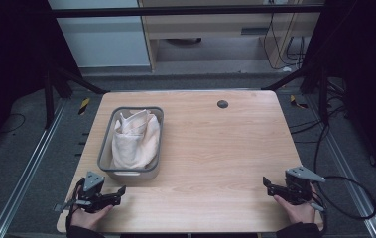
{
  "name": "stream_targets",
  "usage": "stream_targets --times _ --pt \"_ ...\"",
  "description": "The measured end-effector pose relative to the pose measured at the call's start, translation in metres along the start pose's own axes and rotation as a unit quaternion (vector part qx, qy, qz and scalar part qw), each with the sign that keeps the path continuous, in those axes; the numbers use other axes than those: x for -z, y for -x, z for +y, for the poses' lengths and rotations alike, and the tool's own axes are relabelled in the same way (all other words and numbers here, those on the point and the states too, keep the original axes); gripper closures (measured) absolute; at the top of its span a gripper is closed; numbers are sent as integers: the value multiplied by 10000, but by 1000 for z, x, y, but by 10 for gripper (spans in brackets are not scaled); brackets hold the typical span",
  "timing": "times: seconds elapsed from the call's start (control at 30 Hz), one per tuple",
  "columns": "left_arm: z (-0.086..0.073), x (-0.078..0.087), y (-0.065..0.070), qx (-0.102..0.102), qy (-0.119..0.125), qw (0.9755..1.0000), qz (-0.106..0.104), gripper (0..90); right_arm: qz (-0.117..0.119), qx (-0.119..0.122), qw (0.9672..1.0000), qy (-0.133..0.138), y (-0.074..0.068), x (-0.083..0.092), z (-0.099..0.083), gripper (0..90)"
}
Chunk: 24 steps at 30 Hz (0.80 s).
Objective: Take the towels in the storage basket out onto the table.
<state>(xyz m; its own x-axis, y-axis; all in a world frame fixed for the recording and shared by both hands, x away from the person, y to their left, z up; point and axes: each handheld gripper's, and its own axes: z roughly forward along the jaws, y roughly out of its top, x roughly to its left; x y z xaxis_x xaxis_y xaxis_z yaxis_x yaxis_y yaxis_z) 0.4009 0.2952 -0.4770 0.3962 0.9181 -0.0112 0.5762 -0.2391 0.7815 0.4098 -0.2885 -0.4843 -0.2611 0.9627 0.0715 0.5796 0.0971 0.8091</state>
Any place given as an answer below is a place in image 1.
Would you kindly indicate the white cabinet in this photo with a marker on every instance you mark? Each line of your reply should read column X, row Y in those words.
column 102, row 39

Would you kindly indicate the yellow black tape strip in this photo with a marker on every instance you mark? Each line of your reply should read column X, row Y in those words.
column 297, row 103
column 84, row 105

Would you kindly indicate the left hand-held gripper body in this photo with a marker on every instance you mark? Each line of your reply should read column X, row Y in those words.
column 93, row 182

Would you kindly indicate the dark curtain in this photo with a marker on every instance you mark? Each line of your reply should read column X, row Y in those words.
column 367, row 66
column 7, row 59

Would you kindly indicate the aluminium floor rail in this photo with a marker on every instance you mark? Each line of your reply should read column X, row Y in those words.
column 26, row 172
column 347, row 172

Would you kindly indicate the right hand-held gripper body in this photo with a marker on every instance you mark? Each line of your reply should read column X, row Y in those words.
column 299, row 185

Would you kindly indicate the grey table grommet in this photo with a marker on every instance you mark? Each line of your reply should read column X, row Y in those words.
column 222, row 104

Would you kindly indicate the person's right hand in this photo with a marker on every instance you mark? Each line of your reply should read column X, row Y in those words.
column 297, row 213

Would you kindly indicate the light wooden cabinet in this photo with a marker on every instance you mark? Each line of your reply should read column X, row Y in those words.
column 215, row 28

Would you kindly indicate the black horizontal bar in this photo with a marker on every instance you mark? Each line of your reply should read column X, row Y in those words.
column 175, row 11

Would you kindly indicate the grey plastic basket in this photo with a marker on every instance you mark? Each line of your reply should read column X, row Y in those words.
column 106, row 155

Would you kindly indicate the person's left hand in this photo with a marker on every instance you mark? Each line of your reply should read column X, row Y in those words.
column 91, row 216

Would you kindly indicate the cream cloth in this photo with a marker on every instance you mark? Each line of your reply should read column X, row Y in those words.
column 136, row 142

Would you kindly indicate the black metal stand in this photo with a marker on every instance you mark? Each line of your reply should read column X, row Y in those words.
column 49, row 95
column 323, row 95

